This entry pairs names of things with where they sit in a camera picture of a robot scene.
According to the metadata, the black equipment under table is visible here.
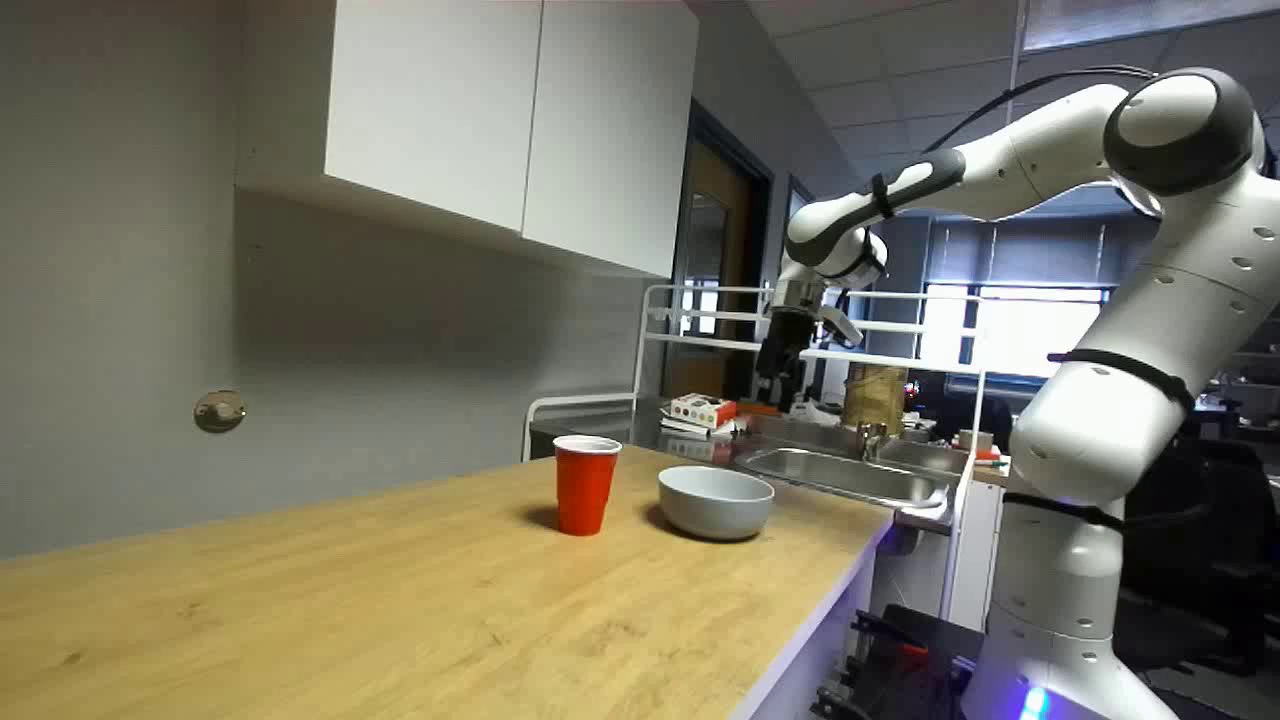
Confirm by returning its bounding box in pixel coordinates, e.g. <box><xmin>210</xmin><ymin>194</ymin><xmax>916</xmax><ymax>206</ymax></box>
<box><xmin>811</xmin><ymin>599</ymin><xmax>993</xmax><ymax>720</ymax></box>

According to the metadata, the white wire rack frame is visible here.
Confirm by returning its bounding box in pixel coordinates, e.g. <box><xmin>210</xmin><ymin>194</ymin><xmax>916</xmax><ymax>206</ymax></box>
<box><xmin>519</xmin><ymin>276</ymin><xmax>993</xmax><ymax>617</ymax></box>

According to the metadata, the metal sink faucet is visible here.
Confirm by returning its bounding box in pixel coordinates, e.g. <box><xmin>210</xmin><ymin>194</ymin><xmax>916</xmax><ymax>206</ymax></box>
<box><xmin>840</xmin><ymin>413</ymin><xmax>912</xmax><ymax>466</ymax></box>

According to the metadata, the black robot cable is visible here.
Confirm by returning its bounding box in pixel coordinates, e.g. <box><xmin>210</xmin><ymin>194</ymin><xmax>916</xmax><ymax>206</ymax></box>
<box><xmin>870</xmin><ymin>67</ymin><xmax>1163</xmax><ymax>224</ymax></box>

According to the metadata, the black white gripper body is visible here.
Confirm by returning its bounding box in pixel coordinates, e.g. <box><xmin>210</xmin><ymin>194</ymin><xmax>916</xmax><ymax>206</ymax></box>
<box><xmin>758</xmin><ymin>273</ymin><xmax>823</xmax><ymax>386</ymax></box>

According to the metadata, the white wall cabinet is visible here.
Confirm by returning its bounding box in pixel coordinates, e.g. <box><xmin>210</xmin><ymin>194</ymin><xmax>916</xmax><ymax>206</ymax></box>
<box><xmin>237</xmin><ymin>0</ymin><xmax>706</xmax><ymax>281</ymax></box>

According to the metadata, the red and white box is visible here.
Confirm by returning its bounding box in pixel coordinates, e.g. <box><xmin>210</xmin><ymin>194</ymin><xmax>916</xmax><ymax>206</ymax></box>
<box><xmin>659</xmin><ymin>388</ymin><xmax>743</xmax><ymax>440</ymax></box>

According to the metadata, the round metal wall fitting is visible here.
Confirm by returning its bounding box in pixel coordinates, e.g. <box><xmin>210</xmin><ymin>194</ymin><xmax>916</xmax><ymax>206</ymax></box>
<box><xmin>191</xmin><ymin>386</ymin><xmax>252</xmax><ymax>437</ymax></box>

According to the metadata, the stainless steel sink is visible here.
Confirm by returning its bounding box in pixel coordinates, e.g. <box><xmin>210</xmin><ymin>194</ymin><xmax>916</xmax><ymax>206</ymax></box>
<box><xmin>742</xmin><ymin>445</ymin><xmax>961</xmax><ymax>525</ymax></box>

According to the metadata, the dark framed door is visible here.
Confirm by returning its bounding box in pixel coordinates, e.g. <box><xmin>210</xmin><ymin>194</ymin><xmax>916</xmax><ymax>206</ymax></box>
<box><xmin>659</xmin><ymin>99</ymin><xmax>776</xmax><ymax>401</ymax></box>

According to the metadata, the gray bowl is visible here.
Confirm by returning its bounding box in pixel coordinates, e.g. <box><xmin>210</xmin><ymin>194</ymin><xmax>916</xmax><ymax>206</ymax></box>
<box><xmin>656</xmin><ymin>466</ymin><xmax>779</xmax><ymax>543</ymax></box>

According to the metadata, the red plastic cup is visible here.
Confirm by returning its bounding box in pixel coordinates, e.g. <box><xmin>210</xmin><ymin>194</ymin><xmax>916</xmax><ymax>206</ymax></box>
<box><xmin>547</xmin><ymin>432</ymin><xmax>629</xmax><ymax>540</ymax></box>

